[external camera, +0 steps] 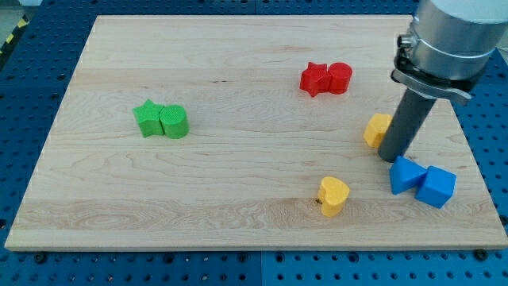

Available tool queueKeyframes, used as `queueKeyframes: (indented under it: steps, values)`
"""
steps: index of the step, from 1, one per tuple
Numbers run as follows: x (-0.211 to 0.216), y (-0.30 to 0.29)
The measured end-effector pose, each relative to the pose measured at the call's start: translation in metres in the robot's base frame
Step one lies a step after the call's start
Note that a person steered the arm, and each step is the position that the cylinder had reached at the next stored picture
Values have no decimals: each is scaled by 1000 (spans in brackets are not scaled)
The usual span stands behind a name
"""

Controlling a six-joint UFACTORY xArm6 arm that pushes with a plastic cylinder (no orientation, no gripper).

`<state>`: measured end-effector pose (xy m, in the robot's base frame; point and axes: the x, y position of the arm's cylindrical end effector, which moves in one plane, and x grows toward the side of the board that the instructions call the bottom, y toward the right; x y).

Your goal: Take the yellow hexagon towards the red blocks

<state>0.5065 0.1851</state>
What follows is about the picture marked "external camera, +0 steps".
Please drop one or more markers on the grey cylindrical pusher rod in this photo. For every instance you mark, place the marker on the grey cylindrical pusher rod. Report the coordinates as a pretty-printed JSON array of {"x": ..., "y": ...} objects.
[{"x": 405, "y": 124}]

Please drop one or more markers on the yellow hexagon block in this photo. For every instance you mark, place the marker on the yellow hexagon block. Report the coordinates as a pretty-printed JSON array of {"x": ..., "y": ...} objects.
[{"x": 376, "y": 129}]

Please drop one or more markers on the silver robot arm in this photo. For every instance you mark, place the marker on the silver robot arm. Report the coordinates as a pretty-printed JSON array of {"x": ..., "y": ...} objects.
[{"x": 442, "y": 55}]

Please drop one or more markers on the blue triangle block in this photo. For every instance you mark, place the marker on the blue triangle block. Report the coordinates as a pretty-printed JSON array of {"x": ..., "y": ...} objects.
[{"x": 405, "y": 174}]

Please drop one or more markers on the blue cube block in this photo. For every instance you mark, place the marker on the blue cube block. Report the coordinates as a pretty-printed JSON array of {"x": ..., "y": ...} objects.
[{"x": 437, "y": 188}]

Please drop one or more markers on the red cylinder block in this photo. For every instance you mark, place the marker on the red cylinder block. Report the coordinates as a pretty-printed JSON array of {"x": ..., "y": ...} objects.
[{"x": 340, "y": 73}]

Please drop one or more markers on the red star block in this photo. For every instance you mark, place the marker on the red star block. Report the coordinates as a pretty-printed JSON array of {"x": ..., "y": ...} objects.
[{"x": 315, "y": 79}]

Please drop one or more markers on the yellow heart block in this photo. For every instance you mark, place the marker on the yellow heart block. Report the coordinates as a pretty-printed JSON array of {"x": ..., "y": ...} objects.
[{"x": 332, "y": 194}]

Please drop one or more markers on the wooden board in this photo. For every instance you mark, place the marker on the wooden board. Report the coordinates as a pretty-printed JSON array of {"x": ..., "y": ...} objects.
[{"x": 247, "y": 174}]

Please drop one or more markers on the green cylinder block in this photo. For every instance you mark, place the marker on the green cylinder block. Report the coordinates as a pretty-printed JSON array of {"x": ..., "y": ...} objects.
[{"x": 173, "y": 119}]

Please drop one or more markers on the green star block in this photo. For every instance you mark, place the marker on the green star block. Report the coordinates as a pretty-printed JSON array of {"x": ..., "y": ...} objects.
[{"x": 148, "y": 118}]

